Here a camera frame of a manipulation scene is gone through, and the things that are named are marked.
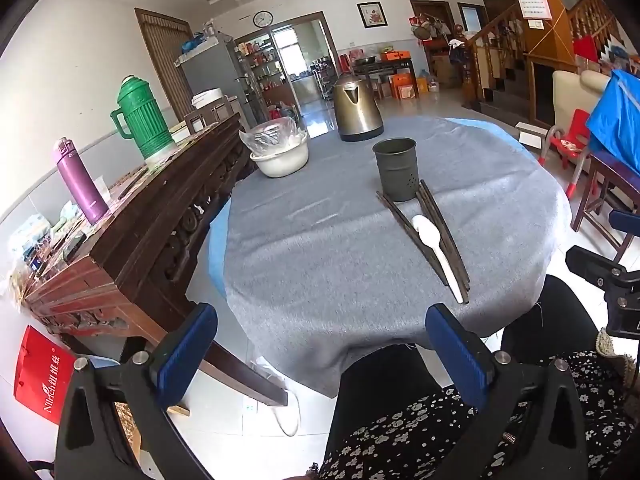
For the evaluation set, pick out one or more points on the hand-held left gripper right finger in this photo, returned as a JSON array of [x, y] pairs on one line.
[[457, 360]]

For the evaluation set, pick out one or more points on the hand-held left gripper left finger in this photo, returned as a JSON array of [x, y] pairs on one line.
[[187, 355]]

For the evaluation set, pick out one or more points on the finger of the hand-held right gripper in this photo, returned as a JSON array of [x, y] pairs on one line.
[[627, 222], [595, 267]]

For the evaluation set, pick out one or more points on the dark wooden chopstick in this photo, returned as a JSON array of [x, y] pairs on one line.
[[400, 226], [433, 197], [461, 272], [423, 201], [457, 280], [407, 221]]

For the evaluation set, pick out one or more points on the white plastic spoon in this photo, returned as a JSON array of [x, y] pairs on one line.
[[450, 275], [419, 221]]

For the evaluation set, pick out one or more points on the dark metal utensil holder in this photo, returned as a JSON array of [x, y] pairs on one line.
[[396, 170]]

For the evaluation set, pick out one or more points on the dark wooden chair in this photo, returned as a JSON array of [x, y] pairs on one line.
[[607, 180]]

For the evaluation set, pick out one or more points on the person's black trousers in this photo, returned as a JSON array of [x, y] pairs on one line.
[[380, 375]]

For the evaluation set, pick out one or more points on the cream lace cloth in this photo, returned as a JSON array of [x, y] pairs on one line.
[[615, 345]]

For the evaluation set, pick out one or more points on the red plastic child chair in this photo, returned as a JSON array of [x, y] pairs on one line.
[[575, 130]]

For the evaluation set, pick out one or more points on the carved wooden sideboard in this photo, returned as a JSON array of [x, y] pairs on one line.
[[150, 240]]

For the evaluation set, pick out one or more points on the white step stool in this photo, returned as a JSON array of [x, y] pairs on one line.
[[531, 135]]

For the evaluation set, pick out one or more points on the black floral dress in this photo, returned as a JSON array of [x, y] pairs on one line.
[[600, 400]]

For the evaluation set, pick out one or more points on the cream sofa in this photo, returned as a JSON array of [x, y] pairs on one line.
[[575, 90]]

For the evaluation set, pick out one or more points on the red paper bag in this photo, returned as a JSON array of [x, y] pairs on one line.
[[42, 375]]

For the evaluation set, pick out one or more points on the purple drink bottle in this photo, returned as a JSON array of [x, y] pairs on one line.
[[80, 180]]

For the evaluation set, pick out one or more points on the white plastic basin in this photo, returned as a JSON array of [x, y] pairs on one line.
[[280, 162]]

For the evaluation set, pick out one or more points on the wooden stair railing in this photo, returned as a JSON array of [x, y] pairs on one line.
[[487, 55]]

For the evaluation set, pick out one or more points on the cream box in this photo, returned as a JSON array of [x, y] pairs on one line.
[[180, 132]]

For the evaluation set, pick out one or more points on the plastic-wrapped bowl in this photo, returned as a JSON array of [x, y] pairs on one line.
[[270, 135]]

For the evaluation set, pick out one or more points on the green thermos jug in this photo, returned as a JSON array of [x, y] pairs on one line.
[[145, 115]]

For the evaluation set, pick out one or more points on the brown wooden chair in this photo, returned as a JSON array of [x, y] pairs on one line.
[[215, 110]]

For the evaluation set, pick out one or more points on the white bucket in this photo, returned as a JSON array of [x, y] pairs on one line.
[[206, 97]]

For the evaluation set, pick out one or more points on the orange box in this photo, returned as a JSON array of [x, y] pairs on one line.
[[402, 85]]

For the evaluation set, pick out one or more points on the bronze electric kettle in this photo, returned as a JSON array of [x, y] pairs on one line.
[[357, 107]]

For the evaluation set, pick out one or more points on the grey refrigerator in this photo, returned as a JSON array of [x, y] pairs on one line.
[[210, 70]]

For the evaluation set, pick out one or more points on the dark wooden side table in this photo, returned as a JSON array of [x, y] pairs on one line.
[[385, 65]]

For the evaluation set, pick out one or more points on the glass display shelf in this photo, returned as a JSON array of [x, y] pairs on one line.
[[260, 70]]

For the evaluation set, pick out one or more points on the brown wooden door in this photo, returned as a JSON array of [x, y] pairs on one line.
[[162, 55]]

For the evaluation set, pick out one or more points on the framed wall picture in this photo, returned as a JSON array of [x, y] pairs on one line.
[[372, 14]]

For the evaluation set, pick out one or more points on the round wall clock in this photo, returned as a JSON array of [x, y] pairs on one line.
[[262, 19]]

